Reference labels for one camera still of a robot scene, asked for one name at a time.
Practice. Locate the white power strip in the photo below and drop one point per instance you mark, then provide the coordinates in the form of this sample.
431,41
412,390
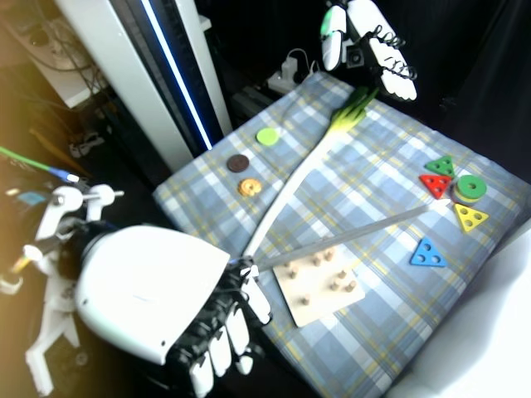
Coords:
286,83

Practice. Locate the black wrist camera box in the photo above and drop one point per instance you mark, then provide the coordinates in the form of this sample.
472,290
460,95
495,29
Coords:
355,56

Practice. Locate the wooden peg board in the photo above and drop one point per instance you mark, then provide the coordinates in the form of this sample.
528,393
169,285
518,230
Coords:
319,298

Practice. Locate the blue triangle block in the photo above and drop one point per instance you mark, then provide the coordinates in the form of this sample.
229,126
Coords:
427,253

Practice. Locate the yellow triangle block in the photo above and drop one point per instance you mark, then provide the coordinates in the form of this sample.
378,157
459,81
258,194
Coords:
459,207

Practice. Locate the blue plaid tablecloth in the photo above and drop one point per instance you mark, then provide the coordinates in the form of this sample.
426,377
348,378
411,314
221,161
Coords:
373,311

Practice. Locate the green sandwich cookie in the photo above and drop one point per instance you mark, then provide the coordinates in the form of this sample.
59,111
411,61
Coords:
267,137

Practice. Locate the leek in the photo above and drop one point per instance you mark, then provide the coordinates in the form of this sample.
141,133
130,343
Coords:
298,174

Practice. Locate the orange swirl cookie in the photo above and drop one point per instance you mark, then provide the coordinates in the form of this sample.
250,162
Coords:
249,187

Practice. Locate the white column with blue strip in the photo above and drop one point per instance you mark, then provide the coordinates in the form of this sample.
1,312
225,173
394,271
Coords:
124,83

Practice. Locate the red triangle block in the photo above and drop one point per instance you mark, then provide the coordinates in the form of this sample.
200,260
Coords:
425,178

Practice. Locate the black curtain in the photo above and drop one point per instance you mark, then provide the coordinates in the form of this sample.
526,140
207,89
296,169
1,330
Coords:
477,62

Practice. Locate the white plug adapter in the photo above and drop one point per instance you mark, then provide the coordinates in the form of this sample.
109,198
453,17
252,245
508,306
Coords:
292,62

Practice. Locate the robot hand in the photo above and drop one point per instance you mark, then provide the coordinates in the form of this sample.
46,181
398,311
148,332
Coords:
386,54
145,290

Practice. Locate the green triangle block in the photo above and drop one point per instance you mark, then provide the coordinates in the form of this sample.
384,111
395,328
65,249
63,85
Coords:
431,166

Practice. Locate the brown sandwich cookie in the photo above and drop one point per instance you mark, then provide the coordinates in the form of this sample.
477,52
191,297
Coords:
238,163

